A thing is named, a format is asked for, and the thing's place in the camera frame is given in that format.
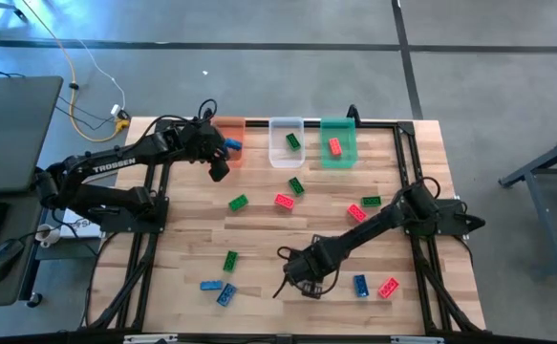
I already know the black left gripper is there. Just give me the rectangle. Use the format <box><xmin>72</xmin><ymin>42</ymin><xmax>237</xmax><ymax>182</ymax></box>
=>
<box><xmin>182</xmin><ymin>118</ymin><xmax>232</xmax><ymax>183</ymax></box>

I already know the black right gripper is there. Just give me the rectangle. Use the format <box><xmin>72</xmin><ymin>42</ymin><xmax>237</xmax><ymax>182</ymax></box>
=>
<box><xmin>272</xmin><ymin>232</ymin><xmax>342</xmax><ymax>301</ymax></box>

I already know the orange translucent plastic bin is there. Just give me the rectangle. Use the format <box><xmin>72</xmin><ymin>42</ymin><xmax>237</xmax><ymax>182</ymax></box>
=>
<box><xmin>210</xmin><ymin>116</ymin><xmax>247</xmax><ymax>169</ymax></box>

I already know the clear translucent plastic bin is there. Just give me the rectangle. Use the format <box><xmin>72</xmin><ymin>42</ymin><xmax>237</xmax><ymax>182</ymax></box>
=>
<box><xmin>268</xmin><ymin>116</ymin><xmax>306</xmax><ymax>169</ymax></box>

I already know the teal translucent plastic bin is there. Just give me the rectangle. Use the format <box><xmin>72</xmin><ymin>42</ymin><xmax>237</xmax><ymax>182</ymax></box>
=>
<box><xmin>319</xmin><ymin>117</ymin><xmax>358</xmax><ymax>170</ymax></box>

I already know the white table edge clamp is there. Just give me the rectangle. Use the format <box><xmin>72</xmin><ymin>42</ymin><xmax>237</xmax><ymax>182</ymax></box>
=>
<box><xmin>122</xmin><ymin>333</ymin><xmax>179</xmax><ymax>344</ymax></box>
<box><xmin>390</xmin><ymin>335</ymin><xmax>445</xmax><ymax>344</ymax></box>

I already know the white printed paper box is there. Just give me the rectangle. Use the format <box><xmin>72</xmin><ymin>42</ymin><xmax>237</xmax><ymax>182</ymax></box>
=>
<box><xmin>61</xmin><ymin>209</ymin><xmax>103</xmax><ymax>239</ymax></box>

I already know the white mug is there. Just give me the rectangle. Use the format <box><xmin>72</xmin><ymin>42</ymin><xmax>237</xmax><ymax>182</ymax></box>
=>
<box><xmin>35</xmin><ymin>224</ymin><xmax>62</xmax><ymax>248</ymax></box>

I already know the black computer mouse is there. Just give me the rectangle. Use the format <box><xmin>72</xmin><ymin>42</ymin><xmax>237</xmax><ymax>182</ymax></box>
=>
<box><xmin>0</xmin><ymin>238</ymin><xmax>25</xmax><ymax>284</ymax></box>

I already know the black desk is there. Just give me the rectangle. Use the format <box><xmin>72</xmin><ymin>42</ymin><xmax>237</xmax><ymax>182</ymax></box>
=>
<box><xmin>0</xmin><ymin>189</ymin><xmax>49</xmax><ymax>308</ymax></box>

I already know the black aluminium table frame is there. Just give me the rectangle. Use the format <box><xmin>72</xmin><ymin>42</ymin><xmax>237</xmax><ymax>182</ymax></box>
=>
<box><xmin>79</xmin><ymin>107</ymin><xmax>487</xmax><ymax>335</ymax></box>

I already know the yellow extension cable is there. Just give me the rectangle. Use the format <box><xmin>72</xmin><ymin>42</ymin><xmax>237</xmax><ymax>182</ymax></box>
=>
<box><xmin>19</xmin><ymin>0</ymin><xmax>132</xmax><ymax>143</ymax></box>

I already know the white cable with adapter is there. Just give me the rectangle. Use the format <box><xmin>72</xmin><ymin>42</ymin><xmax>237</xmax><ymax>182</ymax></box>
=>
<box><xmin>75</xmin><ymin>37</ymin><xmax>127</xmax><ymax>117</ymax></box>

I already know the black pointed base bracket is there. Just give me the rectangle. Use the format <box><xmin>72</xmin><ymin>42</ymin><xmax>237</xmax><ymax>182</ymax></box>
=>
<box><xmin>454</xmin><ymin>213</ymin><xmax>487</xmax><ymax>234</ymax></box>

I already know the grey metal table frame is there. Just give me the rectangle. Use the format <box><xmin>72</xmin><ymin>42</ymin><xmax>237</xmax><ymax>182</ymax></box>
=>
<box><xmin>497</xmin><ymin>129</ymin><xmax>557</xmax><ymax>281</ymax></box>

